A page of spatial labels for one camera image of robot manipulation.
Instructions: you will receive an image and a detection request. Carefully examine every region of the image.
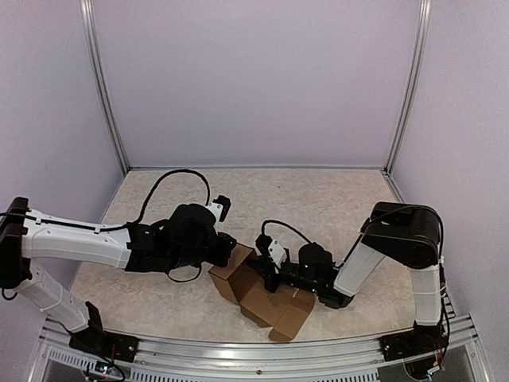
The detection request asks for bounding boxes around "right aluminium frame post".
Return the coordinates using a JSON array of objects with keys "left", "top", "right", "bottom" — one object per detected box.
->
[{"left": 384, "top": 0, "right": 432, "bottom": 177}]

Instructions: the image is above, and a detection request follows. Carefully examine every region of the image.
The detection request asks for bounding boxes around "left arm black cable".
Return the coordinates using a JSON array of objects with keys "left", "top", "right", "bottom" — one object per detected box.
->
[{"left": 0, "top": 169, "right": 212, "bottom": 282}]

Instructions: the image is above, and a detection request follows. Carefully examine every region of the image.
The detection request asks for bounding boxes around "brown cardboard paper box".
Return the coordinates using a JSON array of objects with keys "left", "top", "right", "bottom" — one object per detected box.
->
[{"left": 208, "top": 244, "right": 315, "bottom": 343}]

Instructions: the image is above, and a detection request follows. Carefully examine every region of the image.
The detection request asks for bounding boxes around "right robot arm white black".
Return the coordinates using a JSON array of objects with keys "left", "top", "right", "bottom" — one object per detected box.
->
[{"left": 247, "top": 202, "right": 445, "bottom": 353}]

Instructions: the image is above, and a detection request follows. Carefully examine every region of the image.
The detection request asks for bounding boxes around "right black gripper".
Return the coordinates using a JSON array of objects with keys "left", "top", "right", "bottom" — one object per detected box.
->
[{"left": 246, "top": 255, "right": 321, "bottom": 294}]

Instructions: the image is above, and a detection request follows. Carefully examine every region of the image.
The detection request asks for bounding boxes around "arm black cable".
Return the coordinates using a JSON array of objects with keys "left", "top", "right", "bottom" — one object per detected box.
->
[
  {"left": 260, "top": 220, "right": 313, "bottom": 246},
  {"left": 0, "top": 169, "right": 212, "bottom": 282}
]

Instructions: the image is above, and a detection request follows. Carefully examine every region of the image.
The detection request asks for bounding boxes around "small green circuit board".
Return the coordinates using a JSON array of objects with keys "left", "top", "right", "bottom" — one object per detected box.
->
[{"left": 94, "top": 361, "right": 112, "bottom": 376}]

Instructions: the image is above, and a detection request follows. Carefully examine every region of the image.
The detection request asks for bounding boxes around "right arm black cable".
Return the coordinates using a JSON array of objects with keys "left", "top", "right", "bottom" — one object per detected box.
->
[{"left": 260, "top": 220, "right": 313, "bottom": 246}]

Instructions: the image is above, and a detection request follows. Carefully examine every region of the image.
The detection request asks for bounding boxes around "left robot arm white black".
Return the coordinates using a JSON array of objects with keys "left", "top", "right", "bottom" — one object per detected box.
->
[{"left": 1, "top": 195, "right": 236, "bottom": 354}]

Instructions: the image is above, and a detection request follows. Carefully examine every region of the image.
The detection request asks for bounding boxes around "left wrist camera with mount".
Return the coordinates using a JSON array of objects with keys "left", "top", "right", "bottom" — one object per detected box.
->
[{"left": 207, "top": 195, "right": 231, "bottom": 223}]

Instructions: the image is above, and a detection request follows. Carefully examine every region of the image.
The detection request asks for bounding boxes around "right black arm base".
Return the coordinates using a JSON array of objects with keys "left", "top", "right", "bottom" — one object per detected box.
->
[{"left": 379, "top": 322, "right": 450, "bottom": 361}]

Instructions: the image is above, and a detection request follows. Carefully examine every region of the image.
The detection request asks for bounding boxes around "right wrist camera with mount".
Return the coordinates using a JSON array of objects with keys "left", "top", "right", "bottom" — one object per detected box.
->
[{"left": 255, "top": 234, "right": 287, "bottom": 268}]

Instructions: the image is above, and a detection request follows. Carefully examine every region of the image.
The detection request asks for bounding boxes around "aluminium frame post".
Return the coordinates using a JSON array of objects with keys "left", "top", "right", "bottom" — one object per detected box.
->
[
  {"left": 384, "top": 0, "right": 432, "bottom": 177},
  {"left": 79, "top": 0, "right": 130, "bottom": 177}
]

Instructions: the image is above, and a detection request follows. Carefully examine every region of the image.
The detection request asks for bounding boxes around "left aluminium frame post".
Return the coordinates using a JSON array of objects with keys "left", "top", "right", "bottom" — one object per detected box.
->
[{"left": 79, "top": 0, "right": 130, "bottom": 177}]

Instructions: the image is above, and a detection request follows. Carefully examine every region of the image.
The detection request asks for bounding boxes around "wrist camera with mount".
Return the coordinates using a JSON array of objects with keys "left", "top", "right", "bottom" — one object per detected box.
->
[
  {"left": 255, "top": 234, "right": 287, "bottom": 268},
  {"left": 207, "top": 195, "right": 231, "bottom": 223}
]

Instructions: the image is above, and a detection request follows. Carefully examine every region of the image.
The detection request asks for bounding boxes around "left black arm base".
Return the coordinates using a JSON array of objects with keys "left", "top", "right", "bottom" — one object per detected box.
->
[{"left": 69, "top": 302, "right": 139, "bottom": 363}]

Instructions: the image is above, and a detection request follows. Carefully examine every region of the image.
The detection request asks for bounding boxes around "front aluminium rail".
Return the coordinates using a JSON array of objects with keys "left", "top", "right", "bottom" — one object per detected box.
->
[{"left": 25, "top": 318, "right": 493, "bottom": 381}]

